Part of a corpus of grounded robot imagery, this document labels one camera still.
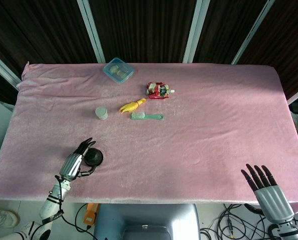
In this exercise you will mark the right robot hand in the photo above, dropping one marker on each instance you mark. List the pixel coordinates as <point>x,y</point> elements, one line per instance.
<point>274,200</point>

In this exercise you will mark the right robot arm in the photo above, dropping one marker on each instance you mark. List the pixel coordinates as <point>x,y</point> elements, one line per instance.
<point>286,231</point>

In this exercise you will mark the grey blue robot torso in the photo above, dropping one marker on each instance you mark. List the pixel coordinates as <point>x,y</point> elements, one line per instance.
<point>148,220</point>

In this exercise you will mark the white sneaker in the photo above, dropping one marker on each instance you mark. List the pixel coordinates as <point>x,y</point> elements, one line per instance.
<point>3,217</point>

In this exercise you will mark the orange device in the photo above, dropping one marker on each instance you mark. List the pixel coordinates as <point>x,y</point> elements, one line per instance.
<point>91,215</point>

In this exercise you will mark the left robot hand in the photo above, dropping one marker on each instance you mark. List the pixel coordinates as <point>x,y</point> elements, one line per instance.
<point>71,166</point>

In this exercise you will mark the green plastic brush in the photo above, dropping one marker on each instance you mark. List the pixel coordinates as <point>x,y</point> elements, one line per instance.
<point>138,116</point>

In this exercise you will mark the yellow rubber chicken toy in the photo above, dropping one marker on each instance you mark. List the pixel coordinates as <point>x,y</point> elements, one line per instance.
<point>130,106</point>

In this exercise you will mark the dark brown curtain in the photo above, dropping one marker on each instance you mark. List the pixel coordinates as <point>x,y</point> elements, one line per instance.
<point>143,25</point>

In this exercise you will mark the pink plush table cloth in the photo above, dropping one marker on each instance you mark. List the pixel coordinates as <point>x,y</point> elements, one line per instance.
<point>188,137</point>

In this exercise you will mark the red spout pouch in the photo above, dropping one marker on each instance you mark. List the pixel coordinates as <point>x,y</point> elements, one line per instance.
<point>158,90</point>

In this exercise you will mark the black round object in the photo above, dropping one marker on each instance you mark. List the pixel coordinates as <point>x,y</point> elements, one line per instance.
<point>95,157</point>

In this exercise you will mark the blue plastic food container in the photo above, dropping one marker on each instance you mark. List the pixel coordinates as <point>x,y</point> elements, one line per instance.
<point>118,70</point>

